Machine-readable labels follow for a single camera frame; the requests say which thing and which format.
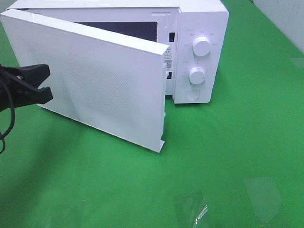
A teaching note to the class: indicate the green table cover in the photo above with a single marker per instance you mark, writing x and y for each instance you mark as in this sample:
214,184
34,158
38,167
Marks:
236,162

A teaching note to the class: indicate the white microwave knob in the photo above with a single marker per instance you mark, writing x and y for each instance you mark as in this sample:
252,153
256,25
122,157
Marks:
201,46
197,75

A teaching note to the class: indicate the white microwave door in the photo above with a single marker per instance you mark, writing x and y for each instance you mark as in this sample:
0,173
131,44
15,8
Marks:
110,81

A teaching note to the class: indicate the white microwave oven body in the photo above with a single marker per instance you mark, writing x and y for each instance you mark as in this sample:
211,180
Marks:
146,25

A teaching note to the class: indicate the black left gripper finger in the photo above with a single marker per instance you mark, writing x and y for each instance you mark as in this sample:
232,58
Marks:
24,97
34,75

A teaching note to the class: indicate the upper white microwave knob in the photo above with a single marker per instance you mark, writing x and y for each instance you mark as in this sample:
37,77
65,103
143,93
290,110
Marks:
201,46

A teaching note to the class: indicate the lower white microwave knob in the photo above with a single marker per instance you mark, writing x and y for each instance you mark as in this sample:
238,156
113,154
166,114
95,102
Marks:
197,75

